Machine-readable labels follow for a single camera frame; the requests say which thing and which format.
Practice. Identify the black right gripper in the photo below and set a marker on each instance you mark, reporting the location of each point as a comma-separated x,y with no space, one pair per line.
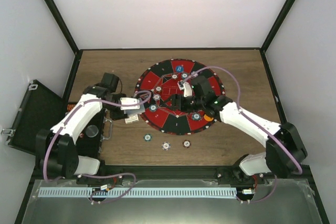
175,98

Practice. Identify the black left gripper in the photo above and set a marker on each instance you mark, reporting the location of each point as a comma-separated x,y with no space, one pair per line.
115,116

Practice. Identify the orange dealer button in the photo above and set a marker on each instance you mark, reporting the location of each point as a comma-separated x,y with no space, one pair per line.
208,118

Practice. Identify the blue small blind button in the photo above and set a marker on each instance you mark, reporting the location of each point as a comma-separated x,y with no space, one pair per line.
179,68

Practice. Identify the green blue 50 chip stack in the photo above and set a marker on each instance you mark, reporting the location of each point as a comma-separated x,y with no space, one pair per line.
147,137

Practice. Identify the orange blue 10 chip stack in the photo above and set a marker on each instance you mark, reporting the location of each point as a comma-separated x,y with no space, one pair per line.
166,146

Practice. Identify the blue backed card deck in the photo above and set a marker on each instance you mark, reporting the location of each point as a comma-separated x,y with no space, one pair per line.
133,110

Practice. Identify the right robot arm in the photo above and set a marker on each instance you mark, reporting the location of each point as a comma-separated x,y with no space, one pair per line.
284,149

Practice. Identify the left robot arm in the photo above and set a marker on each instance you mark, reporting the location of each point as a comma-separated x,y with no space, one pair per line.
56,153

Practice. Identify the white card box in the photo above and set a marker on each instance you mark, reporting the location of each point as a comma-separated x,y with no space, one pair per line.
132,119

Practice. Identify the round red black poker mat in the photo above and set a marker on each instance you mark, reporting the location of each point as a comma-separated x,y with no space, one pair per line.
164,119

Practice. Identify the round grey metal disc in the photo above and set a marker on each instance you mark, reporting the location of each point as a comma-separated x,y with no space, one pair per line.
92,131

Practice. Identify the red 100 chip stack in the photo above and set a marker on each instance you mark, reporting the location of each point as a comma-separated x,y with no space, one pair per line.
186,144

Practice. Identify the chips in case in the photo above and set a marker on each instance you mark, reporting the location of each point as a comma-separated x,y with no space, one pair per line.
70,107

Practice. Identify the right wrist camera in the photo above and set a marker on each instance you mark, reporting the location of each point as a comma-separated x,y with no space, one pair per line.
202,87

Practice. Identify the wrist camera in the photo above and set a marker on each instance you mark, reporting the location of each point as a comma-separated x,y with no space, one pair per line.
202,87
110,81

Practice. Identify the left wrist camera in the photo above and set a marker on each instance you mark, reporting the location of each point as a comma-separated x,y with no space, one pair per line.
110,81

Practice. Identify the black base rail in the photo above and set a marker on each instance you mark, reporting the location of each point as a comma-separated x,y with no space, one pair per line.
224,175

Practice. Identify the light blue slotted cable duct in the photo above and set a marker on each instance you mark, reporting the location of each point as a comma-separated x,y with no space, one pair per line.
86,192

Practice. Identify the black enclosure frame post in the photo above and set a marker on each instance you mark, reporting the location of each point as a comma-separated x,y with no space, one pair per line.
62,25

